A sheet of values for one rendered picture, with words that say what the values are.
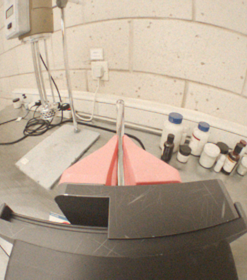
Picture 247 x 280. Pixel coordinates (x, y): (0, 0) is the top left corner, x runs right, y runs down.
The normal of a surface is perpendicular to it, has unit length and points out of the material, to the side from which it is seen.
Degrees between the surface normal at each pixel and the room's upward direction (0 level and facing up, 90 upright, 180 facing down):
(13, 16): 90
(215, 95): 90
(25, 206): 0
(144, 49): 90
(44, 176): 0
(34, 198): 0
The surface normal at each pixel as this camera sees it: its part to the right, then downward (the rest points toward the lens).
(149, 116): -0.42, 0.55
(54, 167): 0.00, -0.80
